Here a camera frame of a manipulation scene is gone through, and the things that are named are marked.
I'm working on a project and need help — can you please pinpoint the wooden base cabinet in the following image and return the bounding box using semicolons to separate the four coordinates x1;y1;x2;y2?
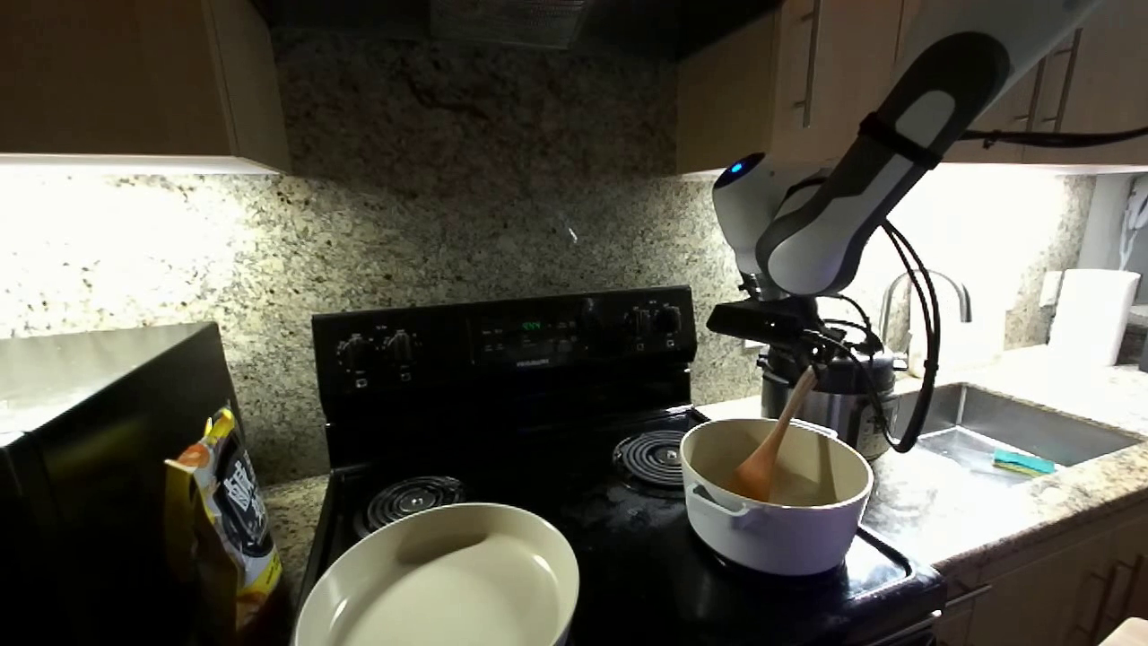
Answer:
927;485;1148;646

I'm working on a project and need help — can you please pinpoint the wooden wall cabinet with handles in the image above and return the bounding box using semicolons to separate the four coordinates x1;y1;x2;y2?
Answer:
670;0;1148;180

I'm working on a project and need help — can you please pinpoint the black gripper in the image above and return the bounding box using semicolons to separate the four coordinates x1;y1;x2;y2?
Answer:
764;320;884;396

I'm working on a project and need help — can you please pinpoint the silver black pressure cooker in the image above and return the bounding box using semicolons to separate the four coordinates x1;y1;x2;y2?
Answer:
758;339;899;467

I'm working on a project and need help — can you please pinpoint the white shallow round pan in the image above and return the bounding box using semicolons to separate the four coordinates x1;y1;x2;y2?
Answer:
291;498;584;646

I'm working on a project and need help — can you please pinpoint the chrome faucet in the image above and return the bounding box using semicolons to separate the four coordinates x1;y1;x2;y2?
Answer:
883;266;975;366

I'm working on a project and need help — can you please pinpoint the yellow black snack bag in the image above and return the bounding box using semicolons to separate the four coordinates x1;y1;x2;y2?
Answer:
160;403;291;639

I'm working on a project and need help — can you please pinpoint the white pot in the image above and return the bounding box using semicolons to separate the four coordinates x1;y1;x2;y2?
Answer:
673;413;880;583

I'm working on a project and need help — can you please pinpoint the wooden spoon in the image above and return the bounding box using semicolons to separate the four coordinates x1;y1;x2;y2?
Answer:
733;366;821;507

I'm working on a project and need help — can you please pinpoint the black microwave oven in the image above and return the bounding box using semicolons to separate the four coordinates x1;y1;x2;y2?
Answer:
0;317;298;646

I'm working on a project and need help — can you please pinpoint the white paper towel roll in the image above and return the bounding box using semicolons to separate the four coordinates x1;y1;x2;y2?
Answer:
1046;266;1143;371

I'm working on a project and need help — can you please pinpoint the steel kitchen sink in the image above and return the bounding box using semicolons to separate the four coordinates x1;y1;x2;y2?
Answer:
888;379;1148;474

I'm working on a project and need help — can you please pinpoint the black electric stove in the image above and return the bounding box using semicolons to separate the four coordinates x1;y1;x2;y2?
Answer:
294;282;950;646

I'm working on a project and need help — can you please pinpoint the black strap on forearm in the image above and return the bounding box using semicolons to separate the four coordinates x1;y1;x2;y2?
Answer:
853;109;947;174

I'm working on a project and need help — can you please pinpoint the thin black cable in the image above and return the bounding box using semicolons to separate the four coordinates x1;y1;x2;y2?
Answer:
955;121;1148;154

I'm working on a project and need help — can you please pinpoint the green sponge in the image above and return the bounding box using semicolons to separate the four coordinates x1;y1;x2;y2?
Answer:
988;450;1066;482

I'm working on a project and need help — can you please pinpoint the range hood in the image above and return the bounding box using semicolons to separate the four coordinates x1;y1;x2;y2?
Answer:
428;0;591;54

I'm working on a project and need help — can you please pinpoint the metal cabinet door handle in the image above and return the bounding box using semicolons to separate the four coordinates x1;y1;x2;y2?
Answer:
1023;26;1088;144
790;0;825;132

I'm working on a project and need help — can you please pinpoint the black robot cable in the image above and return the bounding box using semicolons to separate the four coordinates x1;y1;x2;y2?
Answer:
880;218;947;456

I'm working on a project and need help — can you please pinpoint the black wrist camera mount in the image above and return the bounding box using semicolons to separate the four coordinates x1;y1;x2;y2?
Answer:
703;293;832;348

